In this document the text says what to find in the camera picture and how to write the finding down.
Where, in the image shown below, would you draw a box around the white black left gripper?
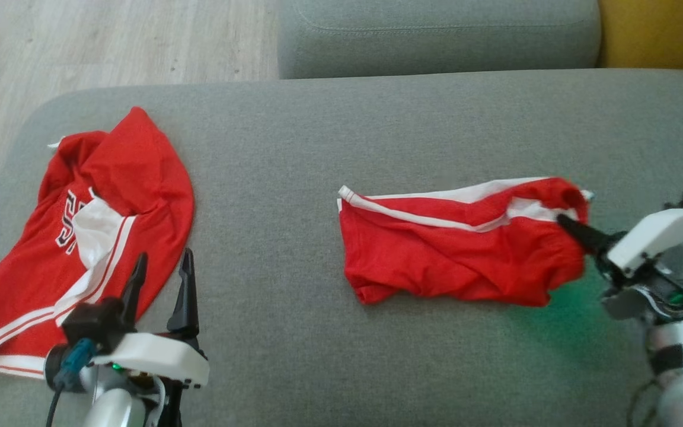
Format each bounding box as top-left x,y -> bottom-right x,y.
88,247 -> 211,427

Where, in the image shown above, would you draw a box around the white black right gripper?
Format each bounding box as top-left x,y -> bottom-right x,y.
556,207 -> 683,324

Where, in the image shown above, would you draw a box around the red jersey with white stripes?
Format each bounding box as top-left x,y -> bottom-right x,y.
0,106 -> 196,381

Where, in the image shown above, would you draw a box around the red shorts with white trim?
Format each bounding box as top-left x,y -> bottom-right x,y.
337,176 -> 593,308

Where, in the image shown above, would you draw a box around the grey sofa seat cushion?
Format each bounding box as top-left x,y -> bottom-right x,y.
0,68 -> 683,427

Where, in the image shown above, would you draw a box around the yellow cushion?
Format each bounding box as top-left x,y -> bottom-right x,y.
599,0 -> 683,75

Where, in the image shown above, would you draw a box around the grey sofa ottoman cushion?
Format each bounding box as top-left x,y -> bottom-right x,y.
277,0 -> 602,80

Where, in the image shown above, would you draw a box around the left black cable blue plug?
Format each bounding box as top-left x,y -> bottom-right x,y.
44,337 -> 98,427

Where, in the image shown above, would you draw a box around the black cable blue plug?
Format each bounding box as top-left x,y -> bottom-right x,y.
44,337 -> 98,427
626,377 -> 665,427

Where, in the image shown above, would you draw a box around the right black cable blue plug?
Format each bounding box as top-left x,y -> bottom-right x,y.
626,377 -> 665,427

